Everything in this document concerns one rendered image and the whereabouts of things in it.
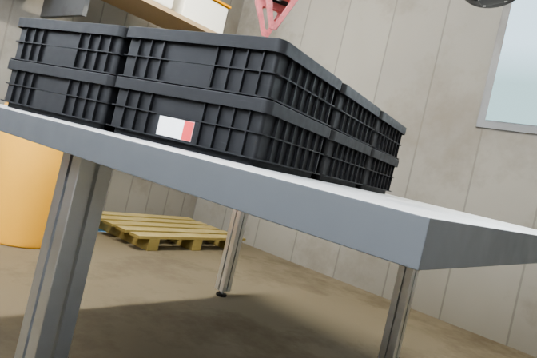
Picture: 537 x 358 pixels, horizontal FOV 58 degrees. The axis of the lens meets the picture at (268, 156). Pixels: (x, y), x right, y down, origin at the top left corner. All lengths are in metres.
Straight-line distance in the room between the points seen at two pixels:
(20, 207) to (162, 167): 2.24
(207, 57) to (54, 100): 0.43
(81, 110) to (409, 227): 0.92
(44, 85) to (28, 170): 1.47
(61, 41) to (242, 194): 0.89
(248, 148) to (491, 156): 2.58
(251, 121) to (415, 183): 2.65
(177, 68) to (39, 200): 1.88
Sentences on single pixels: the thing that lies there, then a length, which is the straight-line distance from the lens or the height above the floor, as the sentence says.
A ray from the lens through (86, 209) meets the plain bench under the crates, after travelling 0.84.
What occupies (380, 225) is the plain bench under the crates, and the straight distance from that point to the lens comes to 0.39.
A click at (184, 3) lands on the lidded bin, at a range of 3.63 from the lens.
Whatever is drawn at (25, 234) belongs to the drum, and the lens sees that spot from 2.82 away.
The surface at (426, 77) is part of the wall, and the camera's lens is 3.59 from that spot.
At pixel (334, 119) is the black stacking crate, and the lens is 1.14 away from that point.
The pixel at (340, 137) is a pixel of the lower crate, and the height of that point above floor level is 0.81.
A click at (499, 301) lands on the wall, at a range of 3.29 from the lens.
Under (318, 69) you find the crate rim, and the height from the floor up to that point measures 0.92.
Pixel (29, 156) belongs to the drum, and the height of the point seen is 0.47.
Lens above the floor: 0.71
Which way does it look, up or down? 1 degrees up
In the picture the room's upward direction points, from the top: 13 degrees clockwise
